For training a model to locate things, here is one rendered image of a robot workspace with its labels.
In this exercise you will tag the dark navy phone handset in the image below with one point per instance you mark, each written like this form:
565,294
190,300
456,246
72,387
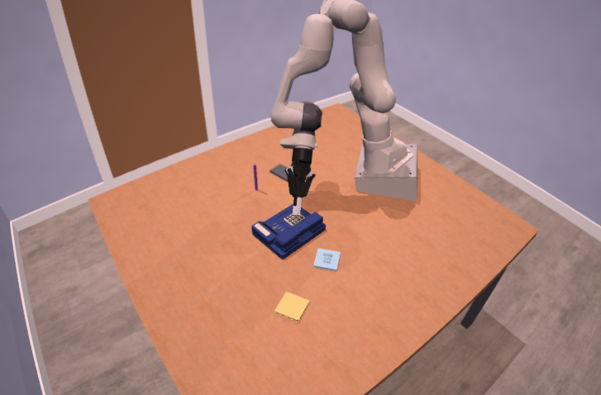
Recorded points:
292,234

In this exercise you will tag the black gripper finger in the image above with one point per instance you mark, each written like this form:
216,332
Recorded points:
305,186
294,187

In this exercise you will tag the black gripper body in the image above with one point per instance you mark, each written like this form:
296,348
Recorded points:
302,157

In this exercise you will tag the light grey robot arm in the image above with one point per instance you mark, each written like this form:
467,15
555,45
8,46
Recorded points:
383,153

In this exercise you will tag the yellow sticky note pad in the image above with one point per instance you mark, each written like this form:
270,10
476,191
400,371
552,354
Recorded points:
292,306

